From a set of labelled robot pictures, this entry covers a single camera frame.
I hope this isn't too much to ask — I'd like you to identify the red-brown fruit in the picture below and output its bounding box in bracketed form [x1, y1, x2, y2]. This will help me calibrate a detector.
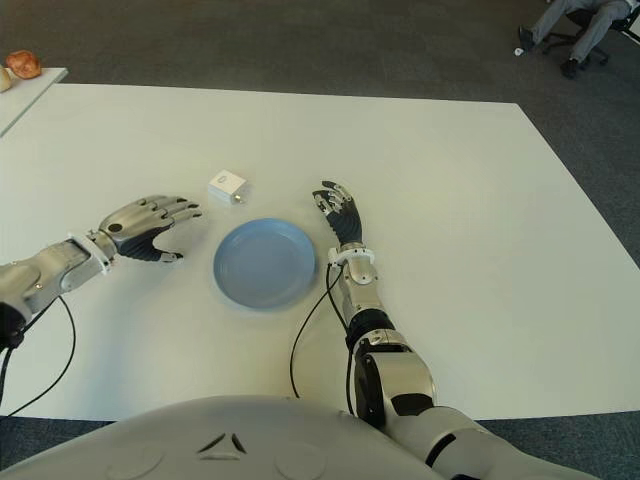
[5, 49, 43, 80]

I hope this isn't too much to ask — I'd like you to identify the blue plate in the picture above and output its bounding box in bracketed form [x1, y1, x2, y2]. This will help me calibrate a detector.
[213, 217, 318, 313]

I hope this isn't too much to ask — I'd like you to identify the white side table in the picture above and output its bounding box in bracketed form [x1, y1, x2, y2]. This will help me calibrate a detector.
[0, 67, 69, 139]

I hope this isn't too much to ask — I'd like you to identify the grey robot torso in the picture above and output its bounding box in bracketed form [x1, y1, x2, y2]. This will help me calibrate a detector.
[0, 394, 566, 480]

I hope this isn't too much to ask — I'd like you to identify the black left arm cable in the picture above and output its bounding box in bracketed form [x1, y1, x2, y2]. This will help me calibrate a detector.
[0, 294, 77, 419]

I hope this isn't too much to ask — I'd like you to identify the seated person in grey trousers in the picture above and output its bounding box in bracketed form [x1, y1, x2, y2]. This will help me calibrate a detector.
[517, 0, 640, 80]

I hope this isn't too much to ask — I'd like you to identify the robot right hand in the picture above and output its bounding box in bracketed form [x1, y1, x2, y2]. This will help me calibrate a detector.
[312, 180, 364, 247]

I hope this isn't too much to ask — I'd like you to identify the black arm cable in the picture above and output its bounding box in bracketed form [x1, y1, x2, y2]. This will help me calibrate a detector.
[0, 294, 77, 419]
[288, 262, 359, 416]

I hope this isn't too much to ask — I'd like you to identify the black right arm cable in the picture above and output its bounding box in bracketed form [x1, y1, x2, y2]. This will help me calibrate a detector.
[288, 262, 359, 416]

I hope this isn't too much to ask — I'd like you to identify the black office chair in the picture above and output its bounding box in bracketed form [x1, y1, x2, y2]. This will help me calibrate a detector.
[542, 7, 640, 66]

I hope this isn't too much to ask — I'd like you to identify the white charger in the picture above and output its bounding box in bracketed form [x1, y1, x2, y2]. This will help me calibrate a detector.
[207, 169, 250, 207]

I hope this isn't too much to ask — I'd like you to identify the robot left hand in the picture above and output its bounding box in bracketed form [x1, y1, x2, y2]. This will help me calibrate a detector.
[92, 193, 204, 265]

